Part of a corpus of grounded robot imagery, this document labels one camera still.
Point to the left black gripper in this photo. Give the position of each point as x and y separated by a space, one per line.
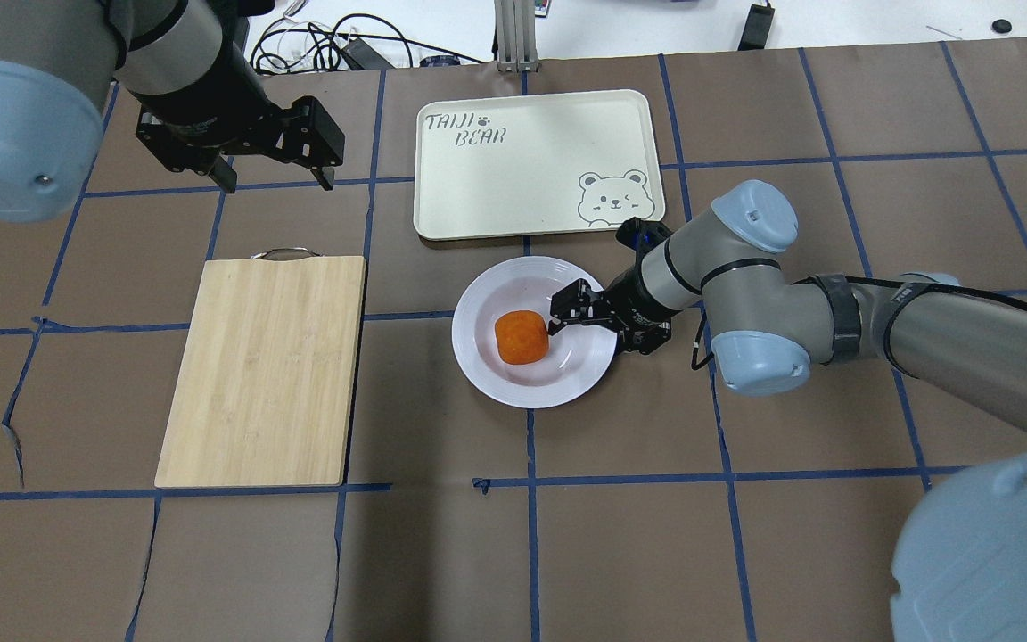
210 101

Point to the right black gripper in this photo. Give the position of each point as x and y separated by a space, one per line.
628 299

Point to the white ribbed plate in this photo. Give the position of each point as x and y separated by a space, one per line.
577 358

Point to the orange mandarin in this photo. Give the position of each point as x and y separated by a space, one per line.
521 337

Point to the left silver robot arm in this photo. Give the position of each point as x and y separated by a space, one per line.
182 61

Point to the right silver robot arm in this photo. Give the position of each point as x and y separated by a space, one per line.
961 558

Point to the cream bear tray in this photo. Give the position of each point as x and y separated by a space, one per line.
550 164

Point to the wooden cutting board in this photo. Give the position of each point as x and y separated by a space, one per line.
266 386

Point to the black power adapter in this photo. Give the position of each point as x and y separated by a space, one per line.
757 26

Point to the aluminium frame post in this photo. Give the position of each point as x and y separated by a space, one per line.
516 36

